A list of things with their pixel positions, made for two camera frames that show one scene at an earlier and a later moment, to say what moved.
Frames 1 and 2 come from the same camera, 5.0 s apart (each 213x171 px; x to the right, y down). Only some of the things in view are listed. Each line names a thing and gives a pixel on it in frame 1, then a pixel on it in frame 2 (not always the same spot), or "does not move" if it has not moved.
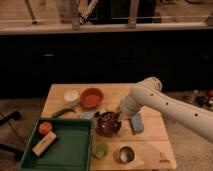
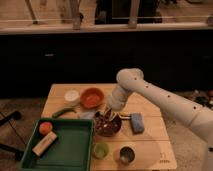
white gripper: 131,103 to 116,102
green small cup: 100,150 does not move
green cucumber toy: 66,109 does not move
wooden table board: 118,142 does not move
